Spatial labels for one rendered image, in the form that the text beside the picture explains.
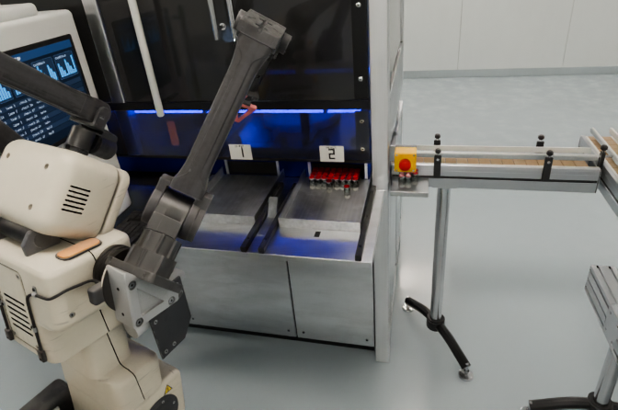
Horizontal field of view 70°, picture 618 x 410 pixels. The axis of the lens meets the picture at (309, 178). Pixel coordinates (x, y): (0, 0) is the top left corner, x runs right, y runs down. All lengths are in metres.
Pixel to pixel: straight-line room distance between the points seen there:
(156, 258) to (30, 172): 0.27
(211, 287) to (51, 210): 1.34
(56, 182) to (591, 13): 5.99
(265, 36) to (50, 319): 0.60
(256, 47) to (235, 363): 1.68
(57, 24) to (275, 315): 1.41
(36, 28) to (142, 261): 0.98
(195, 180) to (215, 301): 1.38
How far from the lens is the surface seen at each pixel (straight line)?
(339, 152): 1.53
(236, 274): 1.99
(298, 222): 1.39
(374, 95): 1.44
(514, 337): 2.35
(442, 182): 1.68
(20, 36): 1.56
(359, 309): 1.94
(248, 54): 0.81
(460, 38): 6.10
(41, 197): 0.86
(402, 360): 2.17
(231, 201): 1.60
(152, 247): 0.81
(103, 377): 1.09
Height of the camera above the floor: 1.66
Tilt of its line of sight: 28 degrees down
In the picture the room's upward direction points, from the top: 6 degrees counter-clockwise
